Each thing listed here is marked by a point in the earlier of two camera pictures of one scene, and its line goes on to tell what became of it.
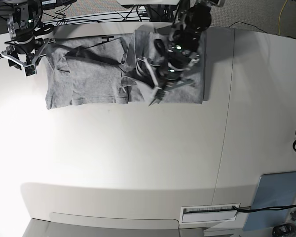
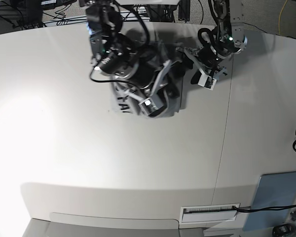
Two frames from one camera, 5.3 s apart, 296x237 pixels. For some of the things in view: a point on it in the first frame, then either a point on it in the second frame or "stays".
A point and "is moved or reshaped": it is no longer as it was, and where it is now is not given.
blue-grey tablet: (274, 189) stays
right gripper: (29, 55) to (142, 75)
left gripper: (168, 79) to (206, 59)
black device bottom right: (286, 230) stays
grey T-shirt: (110, 69) is moved or reshaped
